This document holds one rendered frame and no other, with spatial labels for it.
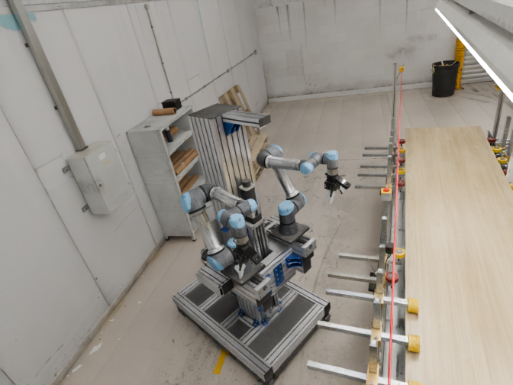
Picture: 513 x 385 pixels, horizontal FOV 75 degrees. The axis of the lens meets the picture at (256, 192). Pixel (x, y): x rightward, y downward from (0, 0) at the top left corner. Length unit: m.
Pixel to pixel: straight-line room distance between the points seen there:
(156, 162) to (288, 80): 6.41
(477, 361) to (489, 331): 0.21
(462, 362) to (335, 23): 8.41
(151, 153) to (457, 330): 3.30
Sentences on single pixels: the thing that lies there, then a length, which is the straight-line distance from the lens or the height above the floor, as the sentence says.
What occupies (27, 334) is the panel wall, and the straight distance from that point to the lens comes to 3.41.
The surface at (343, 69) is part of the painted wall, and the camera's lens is 9.65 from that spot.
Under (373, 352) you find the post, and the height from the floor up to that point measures 1.12.
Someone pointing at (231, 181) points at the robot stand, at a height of 1.59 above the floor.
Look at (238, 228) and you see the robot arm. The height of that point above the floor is 1.63.
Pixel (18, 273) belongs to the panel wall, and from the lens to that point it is 3.24.
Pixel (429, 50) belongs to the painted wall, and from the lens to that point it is 9.75.
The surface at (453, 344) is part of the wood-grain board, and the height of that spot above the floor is 0.90.
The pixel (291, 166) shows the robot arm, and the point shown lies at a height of 1.61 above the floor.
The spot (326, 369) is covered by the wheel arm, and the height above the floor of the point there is 0.96.
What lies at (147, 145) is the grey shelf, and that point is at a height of 1.38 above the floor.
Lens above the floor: 2.57
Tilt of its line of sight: 29 degrees down
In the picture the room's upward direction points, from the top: 11 degrees counter-clockwise
